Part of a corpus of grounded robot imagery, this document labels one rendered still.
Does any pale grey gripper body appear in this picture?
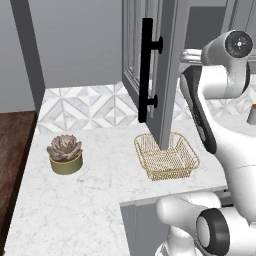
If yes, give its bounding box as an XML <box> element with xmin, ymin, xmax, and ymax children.
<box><xmin>180</xmin><ymin>48</ymin><xmax>204</xmax><ymax>65</ymax></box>

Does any grey glass cabinet door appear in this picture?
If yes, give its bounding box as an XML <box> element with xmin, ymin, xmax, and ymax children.
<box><xmin>121</xmin><ymin>0</ymin><xmax>190</xmax><ymax>152</ymax></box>

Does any grey pot with orange top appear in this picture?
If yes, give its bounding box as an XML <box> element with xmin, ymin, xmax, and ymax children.
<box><xmin>246</xmin><ymin>103</ymin><xmax>256</xmax><ymax>126</ymax></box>

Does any succulent in olive pot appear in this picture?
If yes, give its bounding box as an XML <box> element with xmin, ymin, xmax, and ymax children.
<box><xmin>46</xmin><ymin>134</ymin><xmax>84</xmax><ymax>176</ymax></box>

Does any grey wall cabinet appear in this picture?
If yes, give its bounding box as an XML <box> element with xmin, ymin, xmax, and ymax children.
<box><xmin>185</xmin><ymin>0</ymin><xmax>256</xmax><ymax>51</ymax></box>

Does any black bar door handle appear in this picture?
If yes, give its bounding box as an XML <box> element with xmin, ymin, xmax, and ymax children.
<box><xmin>137</xmin><ymin>17</ymin><xmax>165</xmax><ymax>124</ymax></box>

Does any gold wire basket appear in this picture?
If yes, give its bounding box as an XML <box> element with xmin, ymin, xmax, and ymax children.
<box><xmin>133</xmin><ymin>131</ymin><xmax>201</xmax><ymax>182</ymax></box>

